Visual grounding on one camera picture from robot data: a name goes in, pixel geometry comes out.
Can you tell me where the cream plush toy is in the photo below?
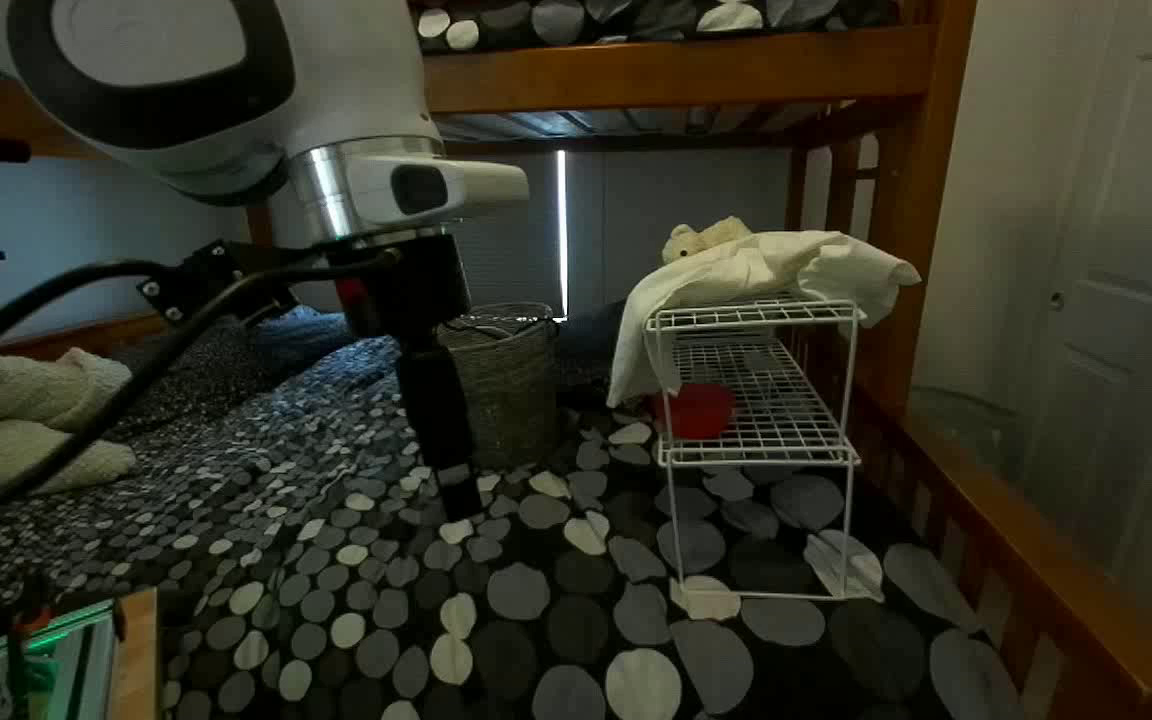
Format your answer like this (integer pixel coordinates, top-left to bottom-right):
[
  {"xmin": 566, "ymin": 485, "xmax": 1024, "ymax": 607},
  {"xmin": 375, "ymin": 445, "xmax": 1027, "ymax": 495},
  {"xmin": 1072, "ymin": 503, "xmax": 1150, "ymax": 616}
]
[{"xmin": 659, "ymin": 212, "xmax": 754, "ymax": 265}]

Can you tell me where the small dotted bed sheet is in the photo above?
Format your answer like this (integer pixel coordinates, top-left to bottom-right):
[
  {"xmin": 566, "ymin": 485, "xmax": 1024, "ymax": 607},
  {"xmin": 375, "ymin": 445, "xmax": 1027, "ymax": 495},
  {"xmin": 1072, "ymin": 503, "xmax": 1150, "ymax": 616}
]
[{"xmin": 0, "ymin": 333, "xmax": 473, "ymax": 634}]

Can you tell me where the dark speckled pillow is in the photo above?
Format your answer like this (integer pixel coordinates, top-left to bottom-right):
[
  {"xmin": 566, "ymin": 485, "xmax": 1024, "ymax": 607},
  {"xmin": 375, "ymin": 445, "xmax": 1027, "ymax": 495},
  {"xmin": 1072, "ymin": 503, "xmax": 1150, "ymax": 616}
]
[{"xmin": 94, "ymin": 300, "xmax": 368, "ymax": 445}]

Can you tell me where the grey window blind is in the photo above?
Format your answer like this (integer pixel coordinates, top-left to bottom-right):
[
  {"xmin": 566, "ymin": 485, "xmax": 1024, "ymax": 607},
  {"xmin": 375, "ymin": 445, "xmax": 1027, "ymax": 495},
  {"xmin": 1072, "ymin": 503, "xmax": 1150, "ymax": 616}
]
[{"xmin": 449, "ymin": 141, "xmax": 796, "ymax": 325}]

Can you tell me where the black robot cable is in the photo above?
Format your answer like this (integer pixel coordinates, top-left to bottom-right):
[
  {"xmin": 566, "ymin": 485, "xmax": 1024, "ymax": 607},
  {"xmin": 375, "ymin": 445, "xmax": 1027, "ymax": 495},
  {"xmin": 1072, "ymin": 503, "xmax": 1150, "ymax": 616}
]
[
  {"xmin": 0, "ymin": 258, "xmax": 176, "ymax": 392},
  {"xmin": 0, "ymin": 250, "xmax": 408, "ymax": 528}
]

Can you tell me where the wooden bunk bed frame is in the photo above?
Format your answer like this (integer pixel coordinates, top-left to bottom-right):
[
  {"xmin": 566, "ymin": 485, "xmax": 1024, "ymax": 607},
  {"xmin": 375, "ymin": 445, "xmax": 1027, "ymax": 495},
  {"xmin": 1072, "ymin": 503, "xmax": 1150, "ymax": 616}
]
[{"xmin": 0, "ymin": 0, "xmax": 1152, "ymax": 720}]

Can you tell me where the red bowl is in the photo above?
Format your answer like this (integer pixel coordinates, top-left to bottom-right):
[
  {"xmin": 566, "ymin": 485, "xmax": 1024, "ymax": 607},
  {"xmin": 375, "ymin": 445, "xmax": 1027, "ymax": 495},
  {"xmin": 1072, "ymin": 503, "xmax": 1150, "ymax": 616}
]
[{"xmin": 659, "ymin": 382, "xmax": 746, "ymax": 445}]

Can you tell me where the white crumpled cloth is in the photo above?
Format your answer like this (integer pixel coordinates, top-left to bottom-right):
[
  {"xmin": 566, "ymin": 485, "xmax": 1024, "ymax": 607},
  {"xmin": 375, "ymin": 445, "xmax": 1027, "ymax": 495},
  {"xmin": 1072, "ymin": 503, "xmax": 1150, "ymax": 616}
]
[{"xmin": 606, "ymin": 228, "xmax": 930, "ymax": 413}]

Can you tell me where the electronics box with light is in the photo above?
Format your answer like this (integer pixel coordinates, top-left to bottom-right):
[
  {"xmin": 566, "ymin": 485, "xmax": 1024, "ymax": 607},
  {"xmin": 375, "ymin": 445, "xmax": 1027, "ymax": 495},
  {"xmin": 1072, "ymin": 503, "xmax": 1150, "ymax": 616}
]
[{"xmin": 0, "ymin": 597, "xmax": 121, "ymax": 720}]

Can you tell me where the black duvet with large dots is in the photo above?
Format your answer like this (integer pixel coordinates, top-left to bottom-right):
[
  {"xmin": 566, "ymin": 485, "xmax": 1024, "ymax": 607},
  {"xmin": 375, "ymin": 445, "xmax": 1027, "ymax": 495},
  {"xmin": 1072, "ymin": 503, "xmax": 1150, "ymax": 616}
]
[{"xmin": 152, "ymin": 397, "xmax": 1027, "ymax": 720}]

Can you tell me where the grey woven basket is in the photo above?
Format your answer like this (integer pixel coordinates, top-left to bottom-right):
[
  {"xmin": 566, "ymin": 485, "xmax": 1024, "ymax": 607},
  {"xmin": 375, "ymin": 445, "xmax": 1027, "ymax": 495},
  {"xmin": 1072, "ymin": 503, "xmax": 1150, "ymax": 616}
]
[{"xmin": 437, "ymin": 300, "xmax": 566, "ymax": 474}]

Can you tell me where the white panel door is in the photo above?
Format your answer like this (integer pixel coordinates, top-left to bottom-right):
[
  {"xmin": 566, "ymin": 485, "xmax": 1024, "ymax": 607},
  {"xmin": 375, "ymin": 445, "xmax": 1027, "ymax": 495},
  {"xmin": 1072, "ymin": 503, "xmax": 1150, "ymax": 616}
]
[{"xmin": 990, "ymin": 0, "xmax": 1152, "ymax": 657}]

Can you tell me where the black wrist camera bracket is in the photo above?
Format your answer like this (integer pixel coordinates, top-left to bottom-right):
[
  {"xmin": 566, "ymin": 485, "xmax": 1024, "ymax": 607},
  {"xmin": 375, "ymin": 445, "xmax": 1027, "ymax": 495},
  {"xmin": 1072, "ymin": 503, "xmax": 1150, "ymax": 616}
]
[{"xmin": 133, "ymin": 238, "xmax": 294, "ymax": 327}]

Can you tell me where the dotted bunk mattress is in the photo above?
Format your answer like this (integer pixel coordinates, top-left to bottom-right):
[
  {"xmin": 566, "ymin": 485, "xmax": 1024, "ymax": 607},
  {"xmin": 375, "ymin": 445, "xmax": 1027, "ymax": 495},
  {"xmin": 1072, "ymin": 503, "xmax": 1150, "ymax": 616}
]
[{"xmin": 408, "ymin": 0, "xmax": 907, "ymax": 57}]

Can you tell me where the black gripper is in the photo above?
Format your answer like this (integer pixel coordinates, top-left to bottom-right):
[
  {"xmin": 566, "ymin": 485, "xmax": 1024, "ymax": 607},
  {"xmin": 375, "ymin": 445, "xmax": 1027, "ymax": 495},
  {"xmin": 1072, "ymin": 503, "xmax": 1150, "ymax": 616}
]
[{"xmin": 334, "ymin": 233, "xmax": 487, "ymax": 525}]

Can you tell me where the white wire shelf rack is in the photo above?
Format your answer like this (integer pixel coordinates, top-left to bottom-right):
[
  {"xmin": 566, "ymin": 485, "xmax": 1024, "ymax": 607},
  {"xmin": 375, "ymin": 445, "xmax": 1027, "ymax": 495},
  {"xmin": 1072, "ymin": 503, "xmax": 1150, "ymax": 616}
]
[{"xmin": 644, "ymin": 291, "xmax": 888, "ymax": 607}]

